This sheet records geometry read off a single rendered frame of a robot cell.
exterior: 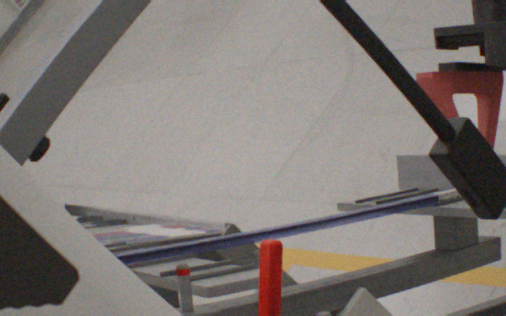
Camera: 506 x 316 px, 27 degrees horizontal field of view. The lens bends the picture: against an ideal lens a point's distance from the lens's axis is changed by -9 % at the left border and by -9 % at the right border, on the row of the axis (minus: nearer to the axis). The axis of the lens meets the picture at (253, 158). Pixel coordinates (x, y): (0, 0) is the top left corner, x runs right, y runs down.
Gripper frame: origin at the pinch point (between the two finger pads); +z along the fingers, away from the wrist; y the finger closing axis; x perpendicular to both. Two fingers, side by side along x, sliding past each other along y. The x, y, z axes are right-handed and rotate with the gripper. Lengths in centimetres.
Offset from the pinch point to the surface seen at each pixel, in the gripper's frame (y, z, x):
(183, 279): 0.6, 3.1, -23.5
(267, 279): -16.3, 6.3, -8.8
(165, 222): -117, 11, 34
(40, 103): 11.9, -4.8, -34.2
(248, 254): -92, 15, 34
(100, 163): -380, 9, 134
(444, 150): 11.4, -2.3, -17.0
